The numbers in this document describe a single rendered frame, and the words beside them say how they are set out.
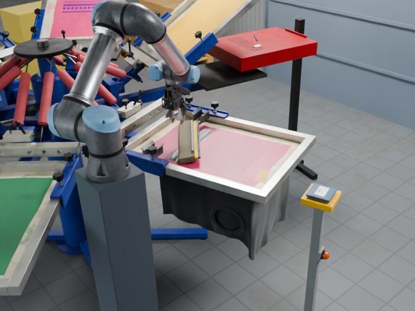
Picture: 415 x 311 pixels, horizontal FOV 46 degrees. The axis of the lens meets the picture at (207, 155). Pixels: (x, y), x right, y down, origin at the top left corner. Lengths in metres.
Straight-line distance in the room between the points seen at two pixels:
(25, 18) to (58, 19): 2.19
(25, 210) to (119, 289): 0.50
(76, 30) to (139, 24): 1.83
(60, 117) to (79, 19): 1.99
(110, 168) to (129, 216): 0.20
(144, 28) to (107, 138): 0.42
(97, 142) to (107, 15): 0.47
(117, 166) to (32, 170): 0.73
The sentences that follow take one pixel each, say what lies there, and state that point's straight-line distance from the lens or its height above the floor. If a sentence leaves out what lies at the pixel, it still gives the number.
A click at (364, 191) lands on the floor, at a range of 3.88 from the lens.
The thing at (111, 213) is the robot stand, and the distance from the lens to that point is 1.73.
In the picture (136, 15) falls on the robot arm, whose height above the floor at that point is 1.68.
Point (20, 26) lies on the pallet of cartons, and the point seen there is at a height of 0.71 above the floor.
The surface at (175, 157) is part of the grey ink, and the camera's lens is 2.28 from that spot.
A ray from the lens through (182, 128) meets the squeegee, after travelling 2.49.
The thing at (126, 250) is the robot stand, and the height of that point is 0.91.
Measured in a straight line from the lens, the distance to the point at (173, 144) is 2.41.
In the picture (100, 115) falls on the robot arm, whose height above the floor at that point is 1.43.
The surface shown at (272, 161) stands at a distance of 2.26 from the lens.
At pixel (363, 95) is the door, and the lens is 5.11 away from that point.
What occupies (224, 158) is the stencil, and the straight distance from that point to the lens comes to 2.27.
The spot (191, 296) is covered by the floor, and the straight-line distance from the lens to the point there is 2.93.
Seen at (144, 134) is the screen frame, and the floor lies 0.99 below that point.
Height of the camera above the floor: 2.10
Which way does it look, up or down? 30 degrees down
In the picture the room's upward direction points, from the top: 2 degrees counter-clockwise
